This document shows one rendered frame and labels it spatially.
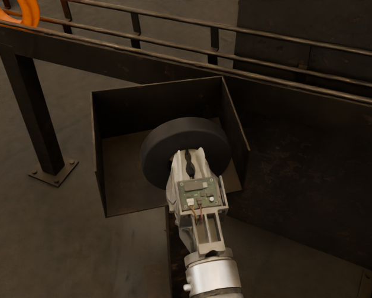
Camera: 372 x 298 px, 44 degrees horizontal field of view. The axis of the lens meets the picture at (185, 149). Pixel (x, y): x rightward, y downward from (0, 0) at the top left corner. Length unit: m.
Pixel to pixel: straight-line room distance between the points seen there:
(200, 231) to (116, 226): 0.90
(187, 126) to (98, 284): 0.83
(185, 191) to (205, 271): 0.11
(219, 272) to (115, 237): 0.91
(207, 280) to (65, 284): 0.89
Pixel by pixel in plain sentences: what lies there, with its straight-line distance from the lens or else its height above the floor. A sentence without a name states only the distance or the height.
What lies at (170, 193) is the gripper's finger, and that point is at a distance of 0.73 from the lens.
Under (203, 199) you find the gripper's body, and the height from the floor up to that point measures 0.76.
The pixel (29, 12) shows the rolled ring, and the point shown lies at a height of 0.67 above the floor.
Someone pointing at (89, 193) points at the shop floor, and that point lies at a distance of 1.65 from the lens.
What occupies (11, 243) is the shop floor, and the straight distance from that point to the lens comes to 1.60.
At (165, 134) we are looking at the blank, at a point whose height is 0.77.
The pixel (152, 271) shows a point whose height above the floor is 0.01.
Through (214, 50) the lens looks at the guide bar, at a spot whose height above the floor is 0.67.
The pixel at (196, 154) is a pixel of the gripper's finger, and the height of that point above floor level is 0.73.
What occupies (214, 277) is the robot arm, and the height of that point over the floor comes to 0.72.
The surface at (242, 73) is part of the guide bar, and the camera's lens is 0.99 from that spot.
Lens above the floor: 1.30
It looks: 48 degrees down
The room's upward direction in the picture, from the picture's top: straight up
